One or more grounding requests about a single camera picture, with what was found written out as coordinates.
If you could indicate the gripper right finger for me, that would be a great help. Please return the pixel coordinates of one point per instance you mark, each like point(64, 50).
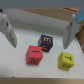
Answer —
point(70, 31)

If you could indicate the pink block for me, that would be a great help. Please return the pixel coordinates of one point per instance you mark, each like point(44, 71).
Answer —
point(34, 56)

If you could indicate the purple block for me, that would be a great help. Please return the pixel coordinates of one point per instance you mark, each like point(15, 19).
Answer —
point(45, 42)

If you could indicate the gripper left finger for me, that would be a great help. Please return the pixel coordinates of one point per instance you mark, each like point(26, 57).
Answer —
point(9, 31)

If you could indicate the yellow block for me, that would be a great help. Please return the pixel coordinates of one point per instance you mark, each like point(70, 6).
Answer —
point(65, 60)

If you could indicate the white plastic box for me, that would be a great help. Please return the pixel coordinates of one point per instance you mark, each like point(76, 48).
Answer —
point(40, 60)

